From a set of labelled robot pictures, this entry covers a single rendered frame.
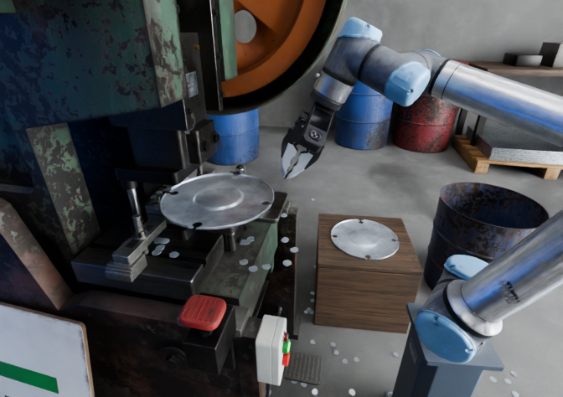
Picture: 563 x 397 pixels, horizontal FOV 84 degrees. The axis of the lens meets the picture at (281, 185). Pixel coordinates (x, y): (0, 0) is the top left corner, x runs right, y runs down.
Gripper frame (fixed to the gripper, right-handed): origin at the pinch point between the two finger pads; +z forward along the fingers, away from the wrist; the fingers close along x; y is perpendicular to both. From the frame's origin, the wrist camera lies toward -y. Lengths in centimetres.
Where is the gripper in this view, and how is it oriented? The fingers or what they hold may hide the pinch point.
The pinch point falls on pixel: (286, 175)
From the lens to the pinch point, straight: 75.0
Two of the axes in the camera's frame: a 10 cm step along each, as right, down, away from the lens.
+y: 1.5, -4.5, 8.8
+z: -4.1, 7.8, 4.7
